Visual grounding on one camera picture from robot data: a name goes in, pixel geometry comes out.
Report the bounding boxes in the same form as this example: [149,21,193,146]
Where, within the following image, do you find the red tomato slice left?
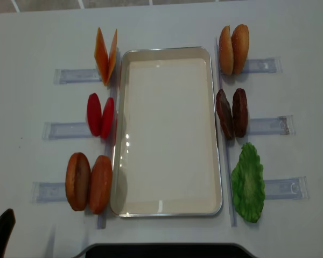
[87,93,102,137]

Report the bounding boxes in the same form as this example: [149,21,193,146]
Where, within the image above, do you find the clear acrylic rack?
[31,47,122,230]
[214,37,310,227]

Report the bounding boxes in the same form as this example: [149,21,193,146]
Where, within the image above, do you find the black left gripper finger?
[0,209,16,257]

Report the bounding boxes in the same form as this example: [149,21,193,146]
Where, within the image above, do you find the tan bun half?
[231,24,249,75]
[219,25,234,75]

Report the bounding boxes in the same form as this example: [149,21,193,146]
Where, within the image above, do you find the tan bun half left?
[219,25,234,75]

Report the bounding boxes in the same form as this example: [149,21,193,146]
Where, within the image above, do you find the orange cheese slice right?
[107,30,117,83]

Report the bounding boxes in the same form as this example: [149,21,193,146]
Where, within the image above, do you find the clear acrylic rack left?
[31,47,122,230]

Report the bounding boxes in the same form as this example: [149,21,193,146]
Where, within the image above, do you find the brown meat patty left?
[216,89,234,140]

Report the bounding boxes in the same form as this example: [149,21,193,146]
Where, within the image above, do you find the brown meat patty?
[216,89,234,140]
[232,88,248,138]

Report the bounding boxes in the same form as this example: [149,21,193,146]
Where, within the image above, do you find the clear acrylic rack right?
[214,37,310,227]

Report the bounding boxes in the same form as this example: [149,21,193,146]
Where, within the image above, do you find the brown meat patty right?
[232,88,248,138]

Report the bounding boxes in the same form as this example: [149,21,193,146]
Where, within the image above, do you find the orange cheese slice left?
[94,27,109,86]

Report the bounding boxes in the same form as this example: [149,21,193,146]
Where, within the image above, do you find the green lettuce leaf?
[231,142,265,223]

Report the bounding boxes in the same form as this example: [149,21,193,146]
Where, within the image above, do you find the red tomato slice right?
[100,97,115,139]

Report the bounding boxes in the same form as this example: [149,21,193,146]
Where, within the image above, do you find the tan bun half right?
[231,24,249,75]

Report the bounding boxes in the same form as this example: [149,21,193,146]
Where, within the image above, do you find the white rectangular metal tray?
[110,47,222,218]

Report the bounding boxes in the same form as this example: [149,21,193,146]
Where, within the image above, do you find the red tomato slice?
[100,97,115,139]
[87,93,102,137]

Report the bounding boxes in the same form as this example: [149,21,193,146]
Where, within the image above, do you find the black robot base front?
[85,244,251,257]

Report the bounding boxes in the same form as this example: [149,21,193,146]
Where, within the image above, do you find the orange cheese slice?
[107,30,117,83]
[94,27,109,86]

